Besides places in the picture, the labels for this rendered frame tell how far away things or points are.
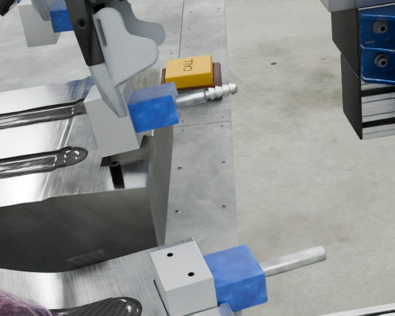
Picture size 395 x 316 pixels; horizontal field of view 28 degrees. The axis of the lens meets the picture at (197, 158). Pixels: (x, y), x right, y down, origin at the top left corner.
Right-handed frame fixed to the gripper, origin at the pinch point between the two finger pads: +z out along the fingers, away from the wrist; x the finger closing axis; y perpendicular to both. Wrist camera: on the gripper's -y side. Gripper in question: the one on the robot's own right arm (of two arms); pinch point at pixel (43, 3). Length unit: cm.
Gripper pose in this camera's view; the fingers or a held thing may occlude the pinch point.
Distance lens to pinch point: 99.9
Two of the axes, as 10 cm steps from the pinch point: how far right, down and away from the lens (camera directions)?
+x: 0.1, -4.9, 8.7
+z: 1.3, 8.6, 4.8
